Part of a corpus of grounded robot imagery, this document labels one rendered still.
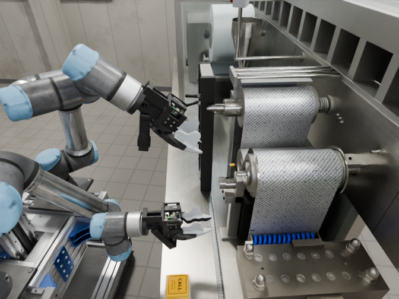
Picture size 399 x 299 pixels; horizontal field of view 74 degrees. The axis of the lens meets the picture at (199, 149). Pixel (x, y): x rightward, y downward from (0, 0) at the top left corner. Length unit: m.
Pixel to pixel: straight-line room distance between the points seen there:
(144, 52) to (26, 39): 1.80
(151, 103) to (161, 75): 3.62
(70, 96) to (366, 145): 0.80
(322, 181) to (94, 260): 1.51
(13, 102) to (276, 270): 0.79
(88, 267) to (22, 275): 0.71
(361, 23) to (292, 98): 0.28
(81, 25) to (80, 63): 3.86
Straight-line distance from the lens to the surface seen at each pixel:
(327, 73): 1.04
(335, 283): 0.92
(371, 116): 0.88
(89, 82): 0.60
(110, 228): 0.85
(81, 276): 1.91
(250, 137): 0.95
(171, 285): 0.96
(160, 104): 0.62
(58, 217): 1.52
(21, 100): 0.67
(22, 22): 4.92
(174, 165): 1.37
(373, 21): 0.93
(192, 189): 1.24
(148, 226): 0.85
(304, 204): 0.87
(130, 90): 0.60
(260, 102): 0.90
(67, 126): 1.20
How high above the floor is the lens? 1.78
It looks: 37 degrees down
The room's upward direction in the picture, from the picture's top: straight up
